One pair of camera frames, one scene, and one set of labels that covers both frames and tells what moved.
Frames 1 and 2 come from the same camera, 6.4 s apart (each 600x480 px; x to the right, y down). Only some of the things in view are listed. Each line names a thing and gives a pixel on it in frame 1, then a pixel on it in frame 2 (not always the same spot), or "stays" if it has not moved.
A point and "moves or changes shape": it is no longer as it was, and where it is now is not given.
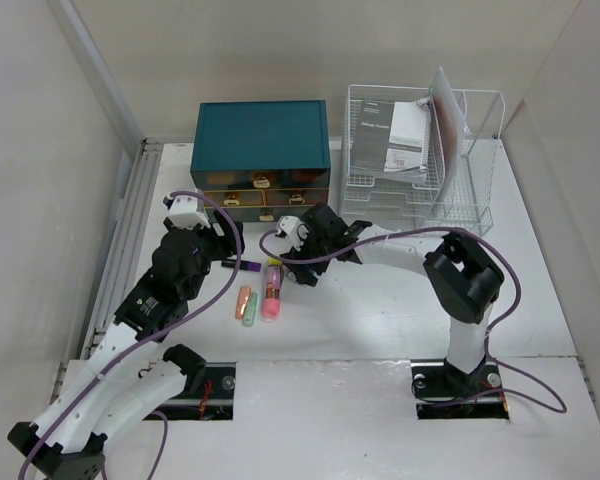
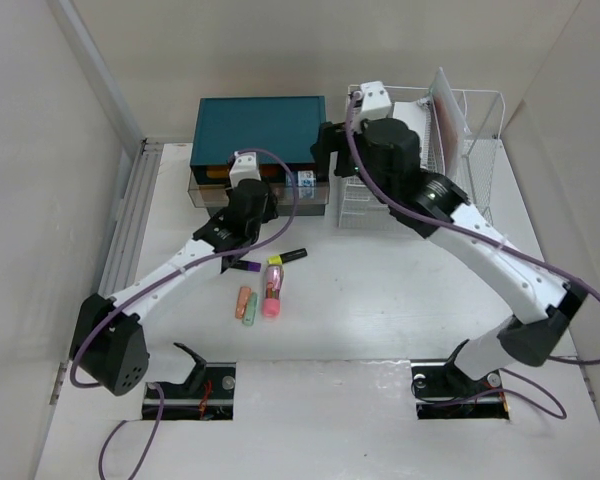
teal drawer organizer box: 268,160 stays
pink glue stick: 272,304 stays
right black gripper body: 312,247 to 335,137
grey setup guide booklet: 370,130 moves or changes shape
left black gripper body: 215,247 to 268,216
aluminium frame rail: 121,253 stays
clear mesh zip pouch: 453,128 stays
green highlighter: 251,312 stays
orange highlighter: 243,301 stays
